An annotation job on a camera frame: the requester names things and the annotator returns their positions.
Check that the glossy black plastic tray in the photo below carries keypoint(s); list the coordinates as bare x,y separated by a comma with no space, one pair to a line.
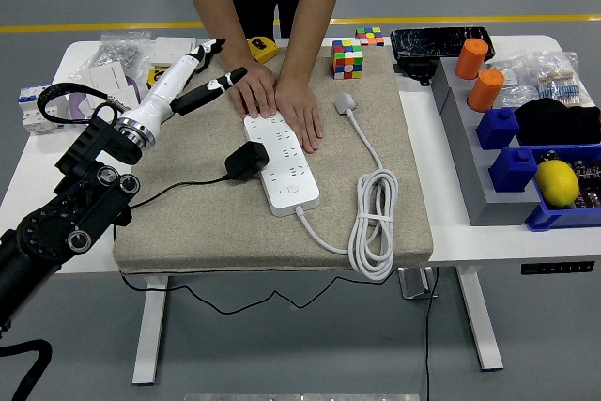
432,41

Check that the round yellow black tape measure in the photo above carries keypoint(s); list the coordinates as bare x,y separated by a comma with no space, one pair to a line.
154,77

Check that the person's left forearm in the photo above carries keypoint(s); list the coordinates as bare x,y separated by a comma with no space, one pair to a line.
310,20

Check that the clear bag of resistors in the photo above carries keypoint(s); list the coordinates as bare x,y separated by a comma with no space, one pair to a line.
554,81

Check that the clear bag of screws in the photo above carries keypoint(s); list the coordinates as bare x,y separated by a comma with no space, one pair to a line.
117,51

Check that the person's left hand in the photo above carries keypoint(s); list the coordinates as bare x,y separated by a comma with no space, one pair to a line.
299,107

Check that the grey metal box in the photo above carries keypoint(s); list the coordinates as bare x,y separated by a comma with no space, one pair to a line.
415,283

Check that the white table leg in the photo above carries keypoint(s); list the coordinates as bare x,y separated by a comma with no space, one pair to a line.
479,316
150,326

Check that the orange cylinder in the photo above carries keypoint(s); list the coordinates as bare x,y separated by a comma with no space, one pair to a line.
486,89
471,59

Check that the person's right hand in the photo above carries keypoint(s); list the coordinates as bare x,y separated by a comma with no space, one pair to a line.
253,88

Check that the yellow lemon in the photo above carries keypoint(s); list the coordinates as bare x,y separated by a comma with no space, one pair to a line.
557,182

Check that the blue block with knob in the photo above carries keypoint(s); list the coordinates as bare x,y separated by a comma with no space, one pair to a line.
497,128
514,171

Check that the person's right forearm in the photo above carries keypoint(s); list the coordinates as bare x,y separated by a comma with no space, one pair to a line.
211,6

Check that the white two-button switch panel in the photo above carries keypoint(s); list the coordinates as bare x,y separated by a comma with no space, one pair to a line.
105,77

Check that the small colourful puzzle cube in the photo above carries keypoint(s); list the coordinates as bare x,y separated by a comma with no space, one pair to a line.
369,36

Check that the white wall socket panel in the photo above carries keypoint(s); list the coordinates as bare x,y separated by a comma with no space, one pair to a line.
127,96

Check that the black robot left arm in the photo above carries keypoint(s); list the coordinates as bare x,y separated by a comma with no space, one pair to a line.
61,227

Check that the white blue circuit breaker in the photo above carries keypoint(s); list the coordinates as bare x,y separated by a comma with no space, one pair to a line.
28,110

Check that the white wall switch panel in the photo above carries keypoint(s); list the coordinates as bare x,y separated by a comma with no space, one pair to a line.
169,49

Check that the white power strip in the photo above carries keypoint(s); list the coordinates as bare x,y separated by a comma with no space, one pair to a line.
288,185

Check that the blue storage bin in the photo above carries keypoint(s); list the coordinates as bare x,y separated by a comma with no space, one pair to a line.
554,220

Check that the grey-brown mat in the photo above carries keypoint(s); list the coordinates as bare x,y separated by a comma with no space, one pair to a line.
211,222

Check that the grey stepped block stand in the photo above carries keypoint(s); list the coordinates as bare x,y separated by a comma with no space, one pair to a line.
469,161

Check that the black cloth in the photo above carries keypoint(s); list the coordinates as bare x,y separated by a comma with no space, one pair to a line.
559,121

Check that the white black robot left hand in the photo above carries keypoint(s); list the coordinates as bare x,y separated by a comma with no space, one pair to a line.
164,86

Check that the black table control panel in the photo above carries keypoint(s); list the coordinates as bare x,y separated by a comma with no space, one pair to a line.
556,268

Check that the dark circuit boards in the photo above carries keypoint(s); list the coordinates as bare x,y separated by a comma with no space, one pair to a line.
589,180

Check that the black plug adapter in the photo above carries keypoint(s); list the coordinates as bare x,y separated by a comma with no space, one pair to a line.
246,161

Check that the large colourful puzzle cube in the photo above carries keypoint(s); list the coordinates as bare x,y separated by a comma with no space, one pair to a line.
347,59

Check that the boxy yellow tape measure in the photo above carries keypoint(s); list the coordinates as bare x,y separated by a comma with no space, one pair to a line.
264,49

